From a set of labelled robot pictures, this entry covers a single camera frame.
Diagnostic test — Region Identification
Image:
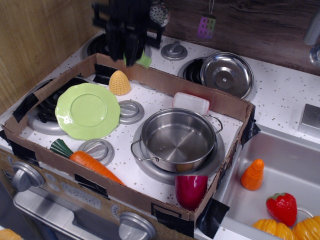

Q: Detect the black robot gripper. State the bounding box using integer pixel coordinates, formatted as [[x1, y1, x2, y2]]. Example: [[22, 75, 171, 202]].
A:
[[92, 0, 165, 67]]

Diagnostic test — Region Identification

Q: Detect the green toy broccoli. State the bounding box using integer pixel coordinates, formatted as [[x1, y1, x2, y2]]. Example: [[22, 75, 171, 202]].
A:
[[123, 48, 152, 68]]

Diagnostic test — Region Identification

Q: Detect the stainless steel pot lid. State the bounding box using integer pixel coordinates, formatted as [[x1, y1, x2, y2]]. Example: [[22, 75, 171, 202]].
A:
[[200, 51, 254, 99]]

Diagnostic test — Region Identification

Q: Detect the cardboard fence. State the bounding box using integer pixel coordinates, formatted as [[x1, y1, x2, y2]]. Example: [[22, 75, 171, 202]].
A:
[[3, 53, 255, 220]]

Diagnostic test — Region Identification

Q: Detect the silver perforated ladle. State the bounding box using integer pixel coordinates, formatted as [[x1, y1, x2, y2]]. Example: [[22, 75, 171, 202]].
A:
[[149, 0, 171, 27]]

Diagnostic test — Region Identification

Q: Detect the yellow toy corn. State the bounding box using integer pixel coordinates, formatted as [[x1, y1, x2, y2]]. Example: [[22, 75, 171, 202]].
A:
[[108, 70, 131, 96]]

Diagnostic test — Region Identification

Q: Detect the silver stove knob top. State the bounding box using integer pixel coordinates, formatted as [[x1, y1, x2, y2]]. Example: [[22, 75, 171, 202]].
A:
[[160, 41, 188, 61]]

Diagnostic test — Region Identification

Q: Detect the silver stove knob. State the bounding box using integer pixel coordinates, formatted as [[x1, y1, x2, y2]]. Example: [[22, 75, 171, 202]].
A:
[[119, 100, 145, 125], [160, 41, 188, 61], [78, 138, 115, 167]]

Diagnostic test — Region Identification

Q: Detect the black back right burner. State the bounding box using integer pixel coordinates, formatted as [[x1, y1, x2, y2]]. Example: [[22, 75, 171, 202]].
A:
[[177, 57, 207, 85]]

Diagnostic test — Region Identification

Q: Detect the silver stove knob middle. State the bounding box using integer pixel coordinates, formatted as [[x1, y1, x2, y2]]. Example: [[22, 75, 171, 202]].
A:
[[119, 100, 145, 125]]

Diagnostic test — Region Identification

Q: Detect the purple slotted spatula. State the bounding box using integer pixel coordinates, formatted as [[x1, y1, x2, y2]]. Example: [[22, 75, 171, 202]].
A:
[[196, 0, 217, 40]]

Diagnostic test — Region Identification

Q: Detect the white red toy butter dish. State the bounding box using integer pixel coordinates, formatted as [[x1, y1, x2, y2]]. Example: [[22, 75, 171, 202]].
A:
[[172, 92, 210, 116]]

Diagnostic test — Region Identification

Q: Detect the green plastic plate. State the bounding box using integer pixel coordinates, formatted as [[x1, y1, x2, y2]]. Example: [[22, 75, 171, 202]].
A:
[[55, 83, 121, 141]]

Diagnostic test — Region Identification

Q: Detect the silver stove knob front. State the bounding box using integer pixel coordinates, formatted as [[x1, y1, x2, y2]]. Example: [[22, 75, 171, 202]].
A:
[[78, 138, 115, 167]]

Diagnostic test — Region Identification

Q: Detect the black front left burner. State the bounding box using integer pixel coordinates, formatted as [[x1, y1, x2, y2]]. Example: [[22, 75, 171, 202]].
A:
[[27, 76, 96, 136]]

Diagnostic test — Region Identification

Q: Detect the dark red plastic cup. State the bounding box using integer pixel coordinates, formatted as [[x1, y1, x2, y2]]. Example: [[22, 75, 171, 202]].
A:
[[175, 175, 209, 211]]

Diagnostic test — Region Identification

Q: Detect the silver oven knob left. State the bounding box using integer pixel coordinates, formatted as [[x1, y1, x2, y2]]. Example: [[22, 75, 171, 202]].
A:
[[12, 161, 45, 192]]

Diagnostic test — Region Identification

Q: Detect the silver oven knob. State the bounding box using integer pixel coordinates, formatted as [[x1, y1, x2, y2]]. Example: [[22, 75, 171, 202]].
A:
[[118, 211, 157, 240], [12, 161, 45, 192]]

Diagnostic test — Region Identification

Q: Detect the silver faucet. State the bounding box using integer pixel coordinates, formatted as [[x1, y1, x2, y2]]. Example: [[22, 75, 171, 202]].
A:
[[303, 9, 320, 67]]

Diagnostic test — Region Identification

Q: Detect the small orange toy carrot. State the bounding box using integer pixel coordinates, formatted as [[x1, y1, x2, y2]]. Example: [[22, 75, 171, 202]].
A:
[[240, 158, 265, 191]]

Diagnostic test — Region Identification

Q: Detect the silver oven knob right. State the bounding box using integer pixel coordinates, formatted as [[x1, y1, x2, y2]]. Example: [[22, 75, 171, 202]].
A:
[[118, 211, 157, 240]]

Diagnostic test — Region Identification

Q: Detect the grey sink basin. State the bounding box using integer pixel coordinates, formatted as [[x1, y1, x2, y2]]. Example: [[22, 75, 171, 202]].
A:
[[214, 126, 320, 240]]

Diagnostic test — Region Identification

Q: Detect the yellow toy bottom left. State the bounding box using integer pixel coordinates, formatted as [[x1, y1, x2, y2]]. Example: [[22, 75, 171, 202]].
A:
[[0, 228, 22, 240]]

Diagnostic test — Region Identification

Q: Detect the red toy strawberry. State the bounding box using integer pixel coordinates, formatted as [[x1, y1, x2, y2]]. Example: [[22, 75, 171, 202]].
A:
[[265, 192, 298, 227]]

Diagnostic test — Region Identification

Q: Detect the silver oven door handle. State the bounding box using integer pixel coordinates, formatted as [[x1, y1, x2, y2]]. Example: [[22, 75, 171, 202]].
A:
[[13, 190, 120, 240]]

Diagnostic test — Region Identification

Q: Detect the silver faucet handle base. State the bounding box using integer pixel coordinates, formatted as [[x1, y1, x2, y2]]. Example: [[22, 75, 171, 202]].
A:
[[297, 103, 320, 139]]

